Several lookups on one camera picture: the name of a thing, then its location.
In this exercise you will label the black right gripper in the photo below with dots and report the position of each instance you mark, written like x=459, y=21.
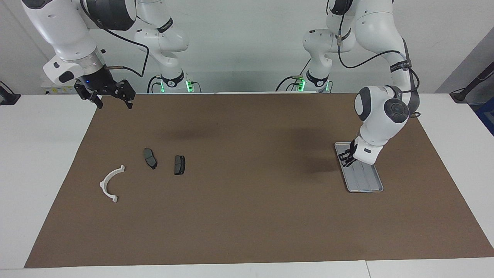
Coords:
x=104, y=83

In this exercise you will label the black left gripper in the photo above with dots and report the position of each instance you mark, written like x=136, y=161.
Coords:
x=352, y=146

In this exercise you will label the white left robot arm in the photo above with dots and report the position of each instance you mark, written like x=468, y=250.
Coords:
x=378, y=116

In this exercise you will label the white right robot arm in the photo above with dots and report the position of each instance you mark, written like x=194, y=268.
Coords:
x=58, y=23

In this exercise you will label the silver ribbed metal tray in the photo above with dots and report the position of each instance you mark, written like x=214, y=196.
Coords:
x=364, y=179

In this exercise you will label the white cardboard box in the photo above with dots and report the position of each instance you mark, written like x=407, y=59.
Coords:
x=48, y=89

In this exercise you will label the long dark brake pad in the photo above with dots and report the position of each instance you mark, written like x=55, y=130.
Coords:
x=150, y=158

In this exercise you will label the short dark brake pad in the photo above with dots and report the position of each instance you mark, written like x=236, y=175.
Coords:
x=179, y=165

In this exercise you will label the brown table mat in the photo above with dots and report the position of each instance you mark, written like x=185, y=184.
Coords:
x=247, y=224

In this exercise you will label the black angled stand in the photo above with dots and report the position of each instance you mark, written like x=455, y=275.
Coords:
x=461, y=94

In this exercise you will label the blue bin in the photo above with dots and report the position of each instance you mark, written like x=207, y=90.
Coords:
x=487, y=117

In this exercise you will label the white semicircular bracket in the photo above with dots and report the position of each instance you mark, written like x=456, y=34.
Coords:
x=105, y=189

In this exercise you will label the black clamp mount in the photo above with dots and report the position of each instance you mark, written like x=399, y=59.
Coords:
x=9, y=98

